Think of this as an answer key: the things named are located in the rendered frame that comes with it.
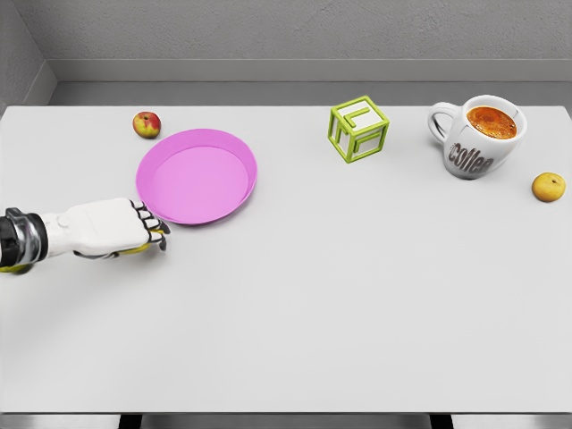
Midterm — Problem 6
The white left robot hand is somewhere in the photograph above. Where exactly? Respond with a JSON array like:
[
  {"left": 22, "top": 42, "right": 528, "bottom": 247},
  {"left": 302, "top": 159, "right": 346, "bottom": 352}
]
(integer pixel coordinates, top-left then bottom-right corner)
[{"left": 68, "top": 198, "right": 172, "bottom": 261}]

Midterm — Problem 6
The yellow lemon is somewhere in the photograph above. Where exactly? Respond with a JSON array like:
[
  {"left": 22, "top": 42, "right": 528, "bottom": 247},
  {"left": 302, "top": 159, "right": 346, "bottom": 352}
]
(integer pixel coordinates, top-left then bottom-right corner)
[{"left": 119, "top": 229, "right": 164, "bottom": 256}]

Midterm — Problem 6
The pink round plate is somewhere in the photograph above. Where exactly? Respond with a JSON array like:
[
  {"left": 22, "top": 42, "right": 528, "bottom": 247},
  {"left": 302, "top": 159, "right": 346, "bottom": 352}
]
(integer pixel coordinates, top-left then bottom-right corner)
[{"left": 135, "top": 128, "right": 259, "bottom": 226}]

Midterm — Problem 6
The red yellow apple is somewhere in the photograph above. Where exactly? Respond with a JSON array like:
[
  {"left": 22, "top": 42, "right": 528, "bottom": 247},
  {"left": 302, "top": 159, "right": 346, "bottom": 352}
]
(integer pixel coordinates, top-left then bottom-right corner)
[{"left": 131, "top": 111, "right": 162, "bottom": 139}]

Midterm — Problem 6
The green white letter cube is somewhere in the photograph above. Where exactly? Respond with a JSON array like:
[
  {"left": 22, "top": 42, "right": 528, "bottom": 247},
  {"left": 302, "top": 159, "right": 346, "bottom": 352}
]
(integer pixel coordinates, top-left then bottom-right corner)
[{"left": 328, "top": 95, "right": 391, "bottom": 165}]

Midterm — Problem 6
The white coffee mug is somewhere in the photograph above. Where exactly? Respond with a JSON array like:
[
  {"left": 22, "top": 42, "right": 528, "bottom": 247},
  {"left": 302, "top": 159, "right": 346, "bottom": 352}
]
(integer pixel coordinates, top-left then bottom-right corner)
[{"left": 427, "top": 94, "right": 528, "bottom": 181}]

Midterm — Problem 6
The yellow round fruit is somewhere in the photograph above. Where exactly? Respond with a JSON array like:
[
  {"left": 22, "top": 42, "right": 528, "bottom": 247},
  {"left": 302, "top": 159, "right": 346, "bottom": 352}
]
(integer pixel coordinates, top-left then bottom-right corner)
[{"left": 531, "top": 171, "right": 567, "bottom": 203}]

